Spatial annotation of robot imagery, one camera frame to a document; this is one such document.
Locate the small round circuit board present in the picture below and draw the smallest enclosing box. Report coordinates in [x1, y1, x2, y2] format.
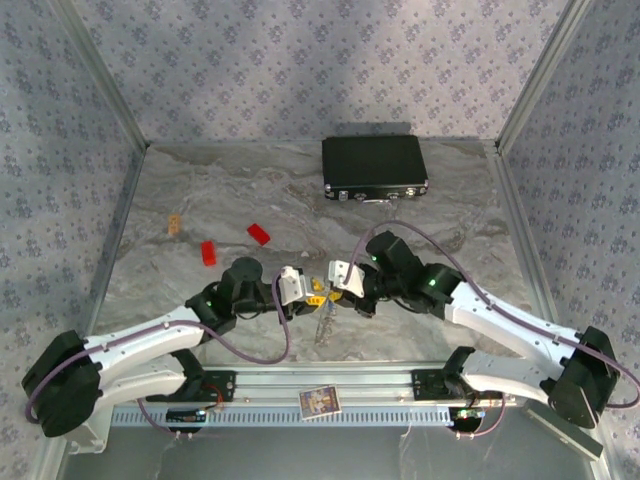
[448, 407, 487, 432]

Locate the aluminium frame post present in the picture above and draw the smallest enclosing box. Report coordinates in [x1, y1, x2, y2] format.
[493, 0, 597, 154]
[49, 0, 151, 150]

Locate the black case with metal latches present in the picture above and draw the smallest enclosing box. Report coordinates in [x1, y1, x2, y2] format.
[321, 134, 430, 205]

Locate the grey slotted cable duct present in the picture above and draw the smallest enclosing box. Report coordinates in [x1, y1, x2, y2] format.
[110, 405, 454, 429]

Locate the thin purple cable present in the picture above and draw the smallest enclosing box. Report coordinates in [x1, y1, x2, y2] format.
[136, 399, 197, 442]
[452, 397, 511, 442]

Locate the white plastic bracket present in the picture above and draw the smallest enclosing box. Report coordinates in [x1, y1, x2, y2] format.
[67, 414, 112, 455]

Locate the small black circuit board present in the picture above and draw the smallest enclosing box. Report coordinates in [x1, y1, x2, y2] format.
[166, 408, 208, 425]

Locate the grey frame base strip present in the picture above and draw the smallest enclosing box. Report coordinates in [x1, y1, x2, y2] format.
[44, 142, 151, 480]
[482, 139, 624, 480]

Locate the colourful picture card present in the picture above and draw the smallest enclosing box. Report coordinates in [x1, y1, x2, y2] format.
[298, 384, 342, 420]

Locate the grey metal bar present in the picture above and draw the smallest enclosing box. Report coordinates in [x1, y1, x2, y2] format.
[518, 399, 605, 461]

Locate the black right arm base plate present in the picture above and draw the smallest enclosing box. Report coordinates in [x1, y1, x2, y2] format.
[410, 368, 505, 401]

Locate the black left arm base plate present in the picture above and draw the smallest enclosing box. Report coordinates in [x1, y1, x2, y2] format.
[202, 369, 238, 404]

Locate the aluminium mounting rail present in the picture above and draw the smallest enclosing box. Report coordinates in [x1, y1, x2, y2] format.
[202, 360, 599, 407]

